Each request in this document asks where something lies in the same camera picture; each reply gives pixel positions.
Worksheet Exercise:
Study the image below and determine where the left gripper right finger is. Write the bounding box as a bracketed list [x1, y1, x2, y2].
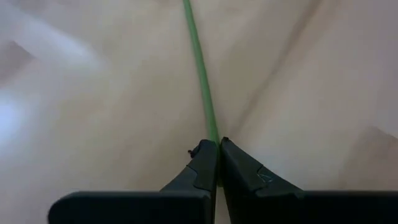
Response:
[220, 136, 398, 224]

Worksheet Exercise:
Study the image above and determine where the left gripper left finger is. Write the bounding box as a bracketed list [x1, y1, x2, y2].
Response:
[47, 139, 219, 224]

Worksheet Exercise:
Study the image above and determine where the white artificial tulip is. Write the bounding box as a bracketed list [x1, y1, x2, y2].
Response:
[182, 0, 223, 188]

